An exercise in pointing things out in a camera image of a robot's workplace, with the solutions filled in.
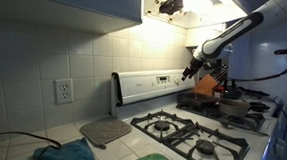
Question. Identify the red capped spice jar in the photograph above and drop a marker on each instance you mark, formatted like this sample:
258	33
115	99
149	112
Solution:
219	94

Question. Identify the white wall outlet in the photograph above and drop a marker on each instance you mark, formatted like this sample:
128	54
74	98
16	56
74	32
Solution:
63	91

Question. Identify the range hood with light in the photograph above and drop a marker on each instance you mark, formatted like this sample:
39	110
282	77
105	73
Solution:
201	6

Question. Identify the wooden knife block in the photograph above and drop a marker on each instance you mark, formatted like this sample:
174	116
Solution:
205	85

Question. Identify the metal saucepan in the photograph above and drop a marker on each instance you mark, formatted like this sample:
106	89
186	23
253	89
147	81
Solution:
233	108

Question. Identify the dark round vessel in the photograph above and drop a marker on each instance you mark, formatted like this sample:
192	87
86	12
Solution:
233	92

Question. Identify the white gas stove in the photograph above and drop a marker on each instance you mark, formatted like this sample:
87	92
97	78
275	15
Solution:
139	86

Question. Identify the blue cloth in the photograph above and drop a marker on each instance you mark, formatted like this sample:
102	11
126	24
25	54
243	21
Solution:
69	154

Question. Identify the dark rectangular baking pan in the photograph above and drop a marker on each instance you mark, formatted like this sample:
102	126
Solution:
195	98

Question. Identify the black camera stand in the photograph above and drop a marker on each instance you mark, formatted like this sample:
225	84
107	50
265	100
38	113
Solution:
284	72

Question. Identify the black flat pan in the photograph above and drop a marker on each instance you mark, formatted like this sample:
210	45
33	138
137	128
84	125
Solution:
258	107

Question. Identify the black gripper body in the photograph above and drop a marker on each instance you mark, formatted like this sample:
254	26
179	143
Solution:
196	66

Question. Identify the black round hood fan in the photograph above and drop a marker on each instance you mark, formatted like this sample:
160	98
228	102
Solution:
171	5

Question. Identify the black cast iron burner grate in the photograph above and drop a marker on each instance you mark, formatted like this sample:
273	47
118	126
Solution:
206	146
195	109
254	118
162	125

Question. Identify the grey square pot holder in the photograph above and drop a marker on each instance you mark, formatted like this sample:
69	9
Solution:
105	130

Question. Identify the beige round stove knob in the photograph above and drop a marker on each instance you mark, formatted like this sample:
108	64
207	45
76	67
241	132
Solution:
176	79

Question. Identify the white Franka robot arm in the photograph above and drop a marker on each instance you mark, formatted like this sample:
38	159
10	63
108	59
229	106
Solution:
233	30

